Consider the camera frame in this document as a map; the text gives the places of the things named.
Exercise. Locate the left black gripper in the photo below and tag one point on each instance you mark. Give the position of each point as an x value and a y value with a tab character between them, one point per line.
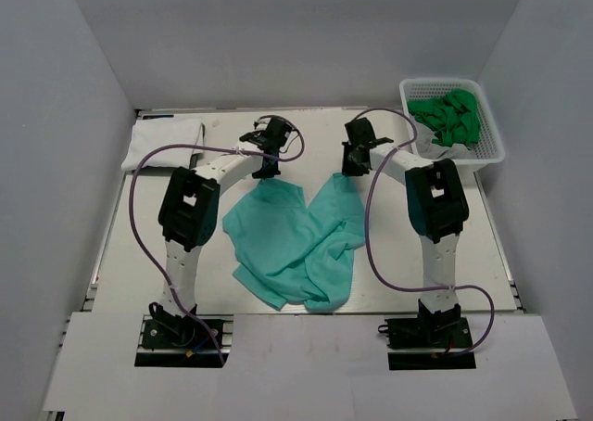
268	172

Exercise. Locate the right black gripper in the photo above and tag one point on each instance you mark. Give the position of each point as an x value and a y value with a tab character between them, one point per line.
347	170

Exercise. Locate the teal t-shirt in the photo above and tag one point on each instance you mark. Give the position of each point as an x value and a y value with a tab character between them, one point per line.
291	251

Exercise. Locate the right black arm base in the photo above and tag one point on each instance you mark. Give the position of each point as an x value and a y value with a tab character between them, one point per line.
440	330

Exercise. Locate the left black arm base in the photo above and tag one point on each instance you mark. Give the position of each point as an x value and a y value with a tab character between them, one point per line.
164	331

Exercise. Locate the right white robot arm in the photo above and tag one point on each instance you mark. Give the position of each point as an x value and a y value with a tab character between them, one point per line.
437	209

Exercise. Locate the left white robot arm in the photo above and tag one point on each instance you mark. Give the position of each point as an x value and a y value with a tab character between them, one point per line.
189	212

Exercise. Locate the white t-shirt in basket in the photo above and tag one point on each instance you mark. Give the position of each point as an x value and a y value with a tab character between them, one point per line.
429	150

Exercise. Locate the white plastic basket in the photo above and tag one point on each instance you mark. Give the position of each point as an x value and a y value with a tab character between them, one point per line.
489	148

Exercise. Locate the green t-shirt in basket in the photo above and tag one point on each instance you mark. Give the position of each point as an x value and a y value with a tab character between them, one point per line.
452	118

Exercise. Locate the folded white t-shirt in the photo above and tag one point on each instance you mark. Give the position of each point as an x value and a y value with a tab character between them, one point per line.
148	135

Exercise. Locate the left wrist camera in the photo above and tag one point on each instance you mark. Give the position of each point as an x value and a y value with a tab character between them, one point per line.
274	127

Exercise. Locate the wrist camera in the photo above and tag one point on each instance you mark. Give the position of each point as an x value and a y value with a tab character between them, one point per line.
274	127
360	134

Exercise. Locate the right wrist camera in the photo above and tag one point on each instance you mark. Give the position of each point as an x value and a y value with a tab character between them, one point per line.
360	134

